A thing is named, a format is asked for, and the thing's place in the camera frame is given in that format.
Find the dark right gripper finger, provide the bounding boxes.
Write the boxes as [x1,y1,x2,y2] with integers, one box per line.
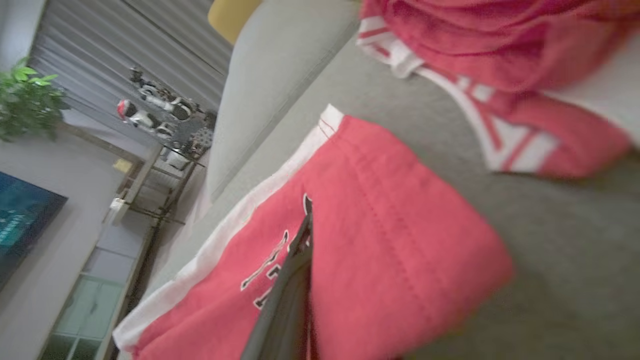
[240,212,314,360]

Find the red white sports shorts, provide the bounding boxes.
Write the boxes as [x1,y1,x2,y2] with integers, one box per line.
[112,104,516,360]

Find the red white sports jersey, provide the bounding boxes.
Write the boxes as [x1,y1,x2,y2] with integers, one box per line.
[356,0,640,180]

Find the glass door cabinet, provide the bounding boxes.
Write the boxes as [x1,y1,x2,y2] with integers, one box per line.
[39,210,157,360]

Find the dark metal shelf rack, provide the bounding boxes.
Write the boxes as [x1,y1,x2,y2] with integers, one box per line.
[107,112,217,228]

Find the white black toy robot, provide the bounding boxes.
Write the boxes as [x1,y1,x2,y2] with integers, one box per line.
[129,66,201,122]

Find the white red toy robot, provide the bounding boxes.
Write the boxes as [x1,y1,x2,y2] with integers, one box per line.
[116,98,176,141]

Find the grey sofa back cushion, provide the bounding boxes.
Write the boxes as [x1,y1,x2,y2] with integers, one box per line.
[206,0,362,203]

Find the grey fabric sofa seat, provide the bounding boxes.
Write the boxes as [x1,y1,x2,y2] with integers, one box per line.
[145,30,640,360]

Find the dark flat screen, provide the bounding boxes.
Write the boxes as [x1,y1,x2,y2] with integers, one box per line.
[0,171,69,292]

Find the yellow cushion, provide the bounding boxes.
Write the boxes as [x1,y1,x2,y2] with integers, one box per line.
[207,0,264,46]

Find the grey ribbed window blind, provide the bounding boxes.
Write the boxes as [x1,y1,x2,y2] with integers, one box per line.
[27,0,235,151]

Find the green potted plant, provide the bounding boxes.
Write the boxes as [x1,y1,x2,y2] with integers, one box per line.
[0,56,71,144]

